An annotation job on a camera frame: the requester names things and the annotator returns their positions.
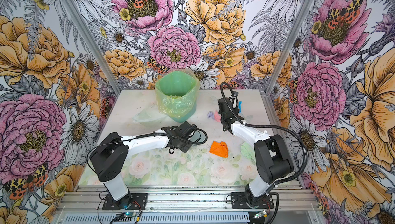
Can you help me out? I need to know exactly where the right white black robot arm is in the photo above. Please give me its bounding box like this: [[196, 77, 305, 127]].
[[218, 97, 294, 208]]

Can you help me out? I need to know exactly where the pink paper scrap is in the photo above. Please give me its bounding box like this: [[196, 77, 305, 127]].
[[214, 111, 221, 122]]

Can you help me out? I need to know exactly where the aluminium front rail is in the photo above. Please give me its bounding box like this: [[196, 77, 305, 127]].
[[57, 182, 318, 213]]

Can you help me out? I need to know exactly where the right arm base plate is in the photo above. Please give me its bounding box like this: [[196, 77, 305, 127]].
[[230, 192, 275, 210]]

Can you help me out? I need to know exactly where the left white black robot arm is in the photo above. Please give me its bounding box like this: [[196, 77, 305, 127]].
[[87, 121, 207, 211]]

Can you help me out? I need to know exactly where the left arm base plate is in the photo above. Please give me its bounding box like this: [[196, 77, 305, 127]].
[[102, 193, 148, 211]]

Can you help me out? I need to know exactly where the aluminium corner post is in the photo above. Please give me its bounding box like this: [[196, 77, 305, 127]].
[[60, 0, 122, 96], [265, 0, 314, 95]]

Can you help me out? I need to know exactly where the dark blue paper scrap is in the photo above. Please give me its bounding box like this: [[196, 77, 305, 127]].
[[238, 101, 242, 113]]

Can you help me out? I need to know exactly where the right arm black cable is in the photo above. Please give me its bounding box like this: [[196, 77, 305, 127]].
[[220, 81, 308, 186]]

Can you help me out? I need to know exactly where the green trash bin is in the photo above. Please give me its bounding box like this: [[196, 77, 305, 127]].
[[155, 70, 200, 123]]

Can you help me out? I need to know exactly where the large orange crumpled paper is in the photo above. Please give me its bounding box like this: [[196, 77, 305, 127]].
[[209, 141, 228, 158]]

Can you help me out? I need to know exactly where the grey-blue dustpan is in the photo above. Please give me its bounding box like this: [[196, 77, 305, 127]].
[[188, 128, 208, 145]]

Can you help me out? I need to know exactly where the right aluminium corner post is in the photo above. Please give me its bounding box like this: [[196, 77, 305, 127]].
[[265, 0, 314, 95]]

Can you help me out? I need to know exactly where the left aluminium corner post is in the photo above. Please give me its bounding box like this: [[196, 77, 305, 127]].
[[60, 0, 122, 96]]

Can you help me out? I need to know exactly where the purple crumpled paper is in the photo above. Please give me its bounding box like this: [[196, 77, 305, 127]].
[[207, 111, 215, 119]]

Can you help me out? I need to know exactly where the yellow plastic bin liner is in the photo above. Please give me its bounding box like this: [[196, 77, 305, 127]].
[[154, 68, 200, 120]]

